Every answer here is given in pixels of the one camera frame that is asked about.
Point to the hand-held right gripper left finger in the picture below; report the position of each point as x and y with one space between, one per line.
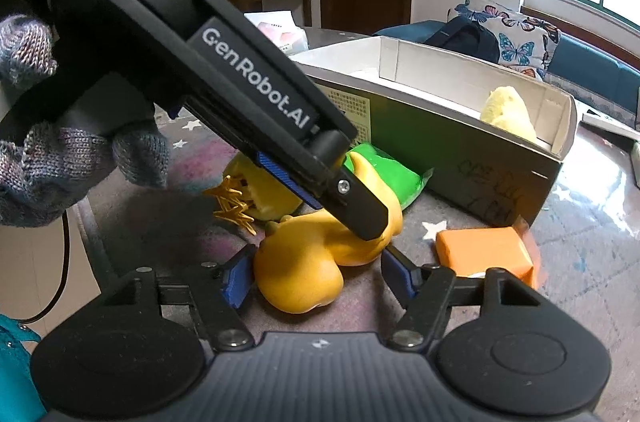
235 279

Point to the remote control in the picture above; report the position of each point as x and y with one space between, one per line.
607 122

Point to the blue sofa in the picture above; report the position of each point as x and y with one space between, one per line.
590 62

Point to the orange packet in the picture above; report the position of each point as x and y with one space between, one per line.
480 249

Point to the green packet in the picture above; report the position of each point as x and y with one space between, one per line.
395 177

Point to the yellow plush chick orange hair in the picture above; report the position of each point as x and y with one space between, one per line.
270 202

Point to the cardboard box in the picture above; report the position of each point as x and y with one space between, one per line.
450 152

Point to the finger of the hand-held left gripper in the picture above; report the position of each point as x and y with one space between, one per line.
362 212
285 177

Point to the person's left hand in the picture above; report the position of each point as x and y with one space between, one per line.
50 172

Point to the butterfly print pillow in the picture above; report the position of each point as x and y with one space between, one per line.
480 10
515 50

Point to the dark backpack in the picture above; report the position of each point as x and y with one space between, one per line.
467 40

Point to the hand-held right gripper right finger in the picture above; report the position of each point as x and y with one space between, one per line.
397 277

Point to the yellow rubber duck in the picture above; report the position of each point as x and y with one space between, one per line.
300 274
350 249

